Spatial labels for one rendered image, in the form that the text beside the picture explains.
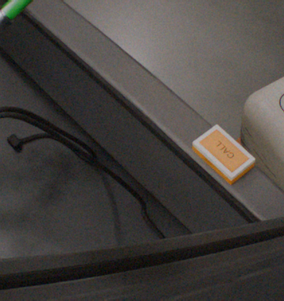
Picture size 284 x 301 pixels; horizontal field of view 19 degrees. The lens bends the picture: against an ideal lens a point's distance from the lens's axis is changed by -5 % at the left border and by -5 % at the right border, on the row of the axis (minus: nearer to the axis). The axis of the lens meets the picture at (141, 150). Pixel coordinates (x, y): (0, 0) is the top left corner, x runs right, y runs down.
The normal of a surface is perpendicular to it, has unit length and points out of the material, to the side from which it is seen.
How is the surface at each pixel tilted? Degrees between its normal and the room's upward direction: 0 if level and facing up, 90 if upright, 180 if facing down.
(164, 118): 0
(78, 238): 0
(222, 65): 0
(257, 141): 90
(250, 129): 90
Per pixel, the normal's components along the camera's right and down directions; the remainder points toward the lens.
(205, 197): -0.76, 0.54
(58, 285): 0.51, -0.79
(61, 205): -0.01, -0.58
